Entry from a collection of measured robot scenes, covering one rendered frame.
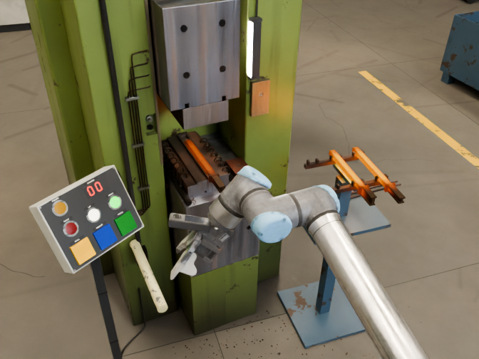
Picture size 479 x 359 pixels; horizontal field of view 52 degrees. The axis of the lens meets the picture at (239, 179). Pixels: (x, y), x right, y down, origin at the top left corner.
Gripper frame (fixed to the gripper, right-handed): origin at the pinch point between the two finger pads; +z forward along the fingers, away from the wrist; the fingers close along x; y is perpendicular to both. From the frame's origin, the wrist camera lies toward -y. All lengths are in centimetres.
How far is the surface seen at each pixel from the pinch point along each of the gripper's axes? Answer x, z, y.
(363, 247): 166, 1, 136
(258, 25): 87, -65, -16
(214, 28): 67, -54, -29
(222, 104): 76, -32, -8
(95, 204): 48, 23, -26
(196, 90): 70, -31, -20
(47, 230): 35, 35, -34
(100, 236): 43, 31, -17
